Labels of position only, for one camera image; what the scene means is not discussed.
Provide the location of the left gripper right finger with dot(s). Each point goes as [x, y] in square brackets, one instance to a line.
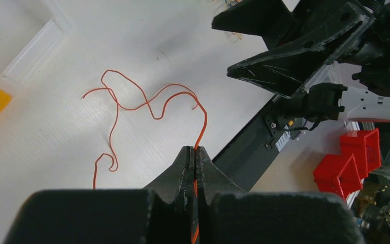
[227, 214]

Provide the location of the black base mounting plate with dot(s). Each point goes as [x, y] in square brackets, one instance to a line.
[249, 154]

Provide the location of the red plastic bin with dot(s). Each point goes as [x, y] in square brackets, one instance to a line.
[365, 146]
[338, 174]

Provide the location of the white plastic bin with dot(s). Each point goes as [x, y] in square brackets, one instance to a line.
[30, 31]

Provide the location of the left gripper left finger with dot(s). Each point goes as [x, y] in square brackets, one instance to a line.
[161, 212]

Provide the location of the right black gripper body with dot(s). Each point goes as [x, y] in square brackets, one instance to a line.
[371, 51]

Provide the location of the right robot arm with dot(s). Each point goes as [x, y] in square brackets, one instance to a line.
[359, 103]

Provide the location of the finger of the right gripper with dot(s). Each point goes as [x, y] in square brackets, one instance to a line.
[269, 19]
[323, 31]

